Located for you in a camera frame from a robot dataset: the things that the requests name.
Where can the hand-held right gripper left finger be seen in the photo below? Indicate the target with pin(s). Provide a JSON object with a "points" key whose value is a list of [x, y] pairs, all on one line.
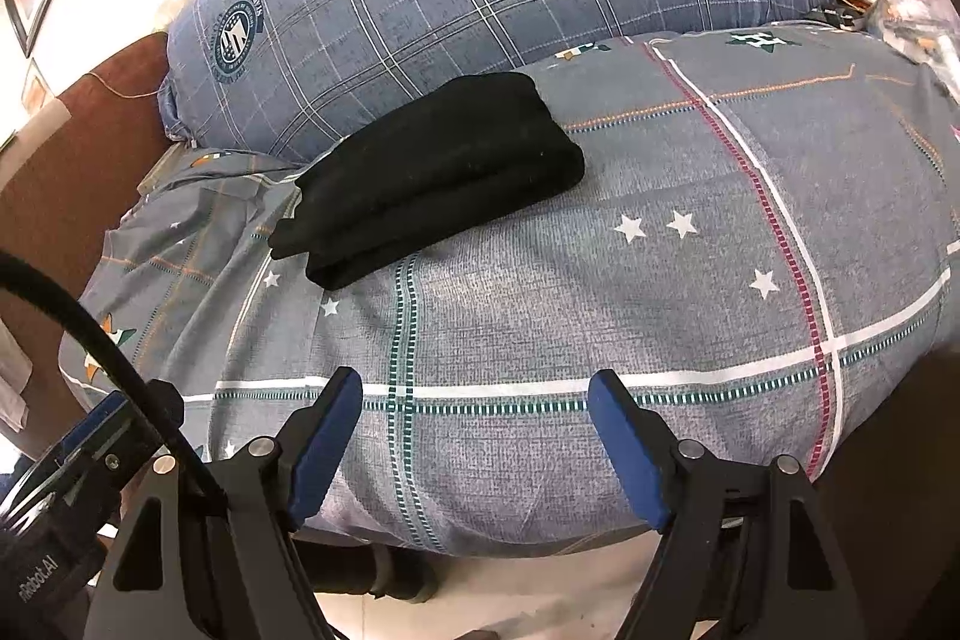
{"points": [[322, 452]]}

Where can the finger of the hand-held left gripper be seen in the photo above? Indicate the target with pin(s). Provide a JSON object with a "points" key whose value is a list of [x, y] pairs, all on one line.
{"points": [[94, 441]]}

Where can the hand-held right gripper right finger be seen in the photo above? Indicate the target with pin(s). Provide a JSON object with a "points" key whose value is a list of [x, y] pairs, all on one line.
{"points": [[630, 452]]}

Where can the black pants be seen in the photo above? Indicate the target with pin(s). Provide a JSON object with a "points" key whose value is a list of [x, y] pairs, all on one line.
{"points": [[427, 175]]}

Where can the black tube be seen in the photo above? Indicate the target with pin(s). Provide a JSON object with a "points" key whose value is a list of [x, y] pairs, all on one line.
{"points": [[375, 569]]}

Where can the grey star print bed sheet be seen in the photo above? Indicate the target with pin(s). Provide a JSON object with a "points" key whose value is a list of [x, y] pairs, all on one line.
{"points": [[600, 325]]}

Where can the brown headboard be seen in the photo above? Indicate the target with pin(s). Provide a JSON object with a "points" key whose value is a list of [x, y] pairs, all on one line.
{"points": [[67, 175]]}

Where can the small framed picture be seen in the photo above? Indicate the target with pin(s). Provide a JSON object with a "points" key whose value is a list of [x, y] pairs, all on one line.
{"points": [[33, 85]]}

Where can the clear plastic bag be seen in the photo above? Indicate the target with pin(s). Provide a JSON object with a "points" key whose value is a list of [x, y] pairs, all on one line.
{"points": [[915, 33]]}

